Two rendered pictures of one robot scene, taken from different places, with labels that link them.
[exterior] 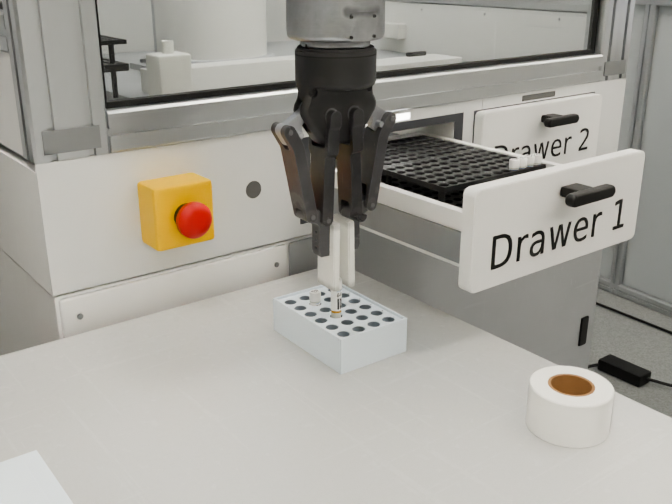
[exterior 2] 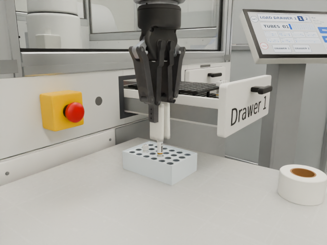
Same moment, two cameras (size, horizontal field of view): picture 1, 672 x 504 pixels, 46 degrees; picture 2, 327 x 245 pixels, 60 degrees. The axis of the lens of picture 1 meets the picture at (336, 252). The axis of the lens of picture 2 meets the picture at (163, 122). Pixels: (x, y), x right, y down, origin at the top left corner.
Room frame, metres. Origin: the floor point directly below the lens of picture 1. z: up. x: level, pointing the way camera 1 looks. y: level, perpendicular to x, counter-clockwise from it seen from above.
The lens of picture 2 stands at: (0.25, 0.13, 0.99)
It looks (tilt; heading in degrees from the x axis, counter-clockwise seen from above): 14 degrees down; 344
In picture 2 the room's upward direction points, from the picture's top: straight up
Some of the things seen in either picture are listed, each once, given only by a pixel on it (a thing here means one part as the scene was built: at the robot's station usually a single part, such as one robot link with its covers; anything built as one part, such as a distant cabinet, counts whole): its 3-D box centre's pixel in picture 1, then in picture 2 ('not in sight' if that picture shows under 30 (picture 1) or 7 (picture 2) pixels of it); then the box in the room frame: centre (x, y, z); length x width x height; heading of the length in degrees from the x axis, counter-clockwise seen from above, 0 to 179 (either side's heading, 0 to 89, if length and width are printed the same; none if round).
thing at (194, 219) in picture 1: (191, 218); (73, 112); (0.82, 0.16, 0.88); 0.04 x 0.03 x 0.04; 128
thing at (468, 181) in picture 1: (492, 176); (211, 88); (0.92, -0.19, 0.90); 0.18 x 0.02 x 0.01; 128
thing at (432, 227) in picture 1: (426, 183); (175, 97); (1.01, -0.12, 0.86); 0.40 x 0.26 x 0.06; 38
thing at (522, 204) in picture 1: (557, 215); (247, 101); (0.84, -0.25, 0.87); 0.29 x 0.02 x 0.11; 128
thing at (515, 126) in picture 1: (539, 136); (207, 82); (1.25, -0.33, 0.87); 0.29 x 0.02 x 0.11; 128
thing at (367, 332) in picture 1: (338, 324); (159, 160); (0.76, 0.00, 0.78); 0.12 x 0.08 x 0.04; 36
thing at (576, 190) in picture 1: (581, 192); (260, 89); (0.82, -0.26, 0.91); 0.07 x 0.04 x 0.01; 128
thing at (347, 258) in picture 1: (343, 250); (162, 120); (0.75, -0.01, 0.86); 0.03 x 0.01 x 0.07; 34
